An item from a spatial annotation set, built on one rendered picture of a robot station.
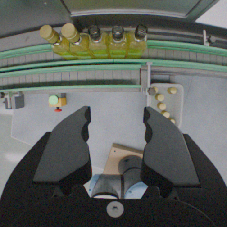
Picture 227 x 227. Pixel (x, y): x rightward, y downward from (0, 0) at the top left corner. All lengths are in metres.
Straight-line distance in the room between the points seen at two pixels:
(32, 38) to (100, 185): 0.73
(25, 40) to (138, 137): 0.77
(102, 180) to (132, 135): 0.30
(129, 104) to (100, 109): 0.16
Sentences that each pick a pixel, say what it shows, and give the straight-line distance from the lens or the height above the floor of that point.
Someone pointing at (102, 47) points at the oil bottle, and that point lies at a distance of 0.41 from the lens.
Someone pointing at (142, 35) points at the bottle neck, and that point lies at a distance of 0.36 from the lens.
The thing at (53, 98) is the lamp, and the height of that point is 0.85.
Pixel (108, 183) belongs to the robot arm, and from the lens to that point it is 0.60.
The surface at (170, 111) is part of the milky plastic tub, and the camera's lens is 0.76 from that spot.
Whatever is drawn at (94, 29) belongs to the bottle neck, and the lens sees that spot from 0.38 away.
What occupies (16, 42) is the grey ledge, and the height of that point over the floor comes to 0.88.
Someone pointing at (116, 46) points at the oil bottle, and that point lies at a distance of 0.40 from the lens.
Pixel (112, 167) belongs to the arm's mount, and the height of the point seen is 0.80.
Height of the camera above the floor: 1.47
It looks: 80 degrees down
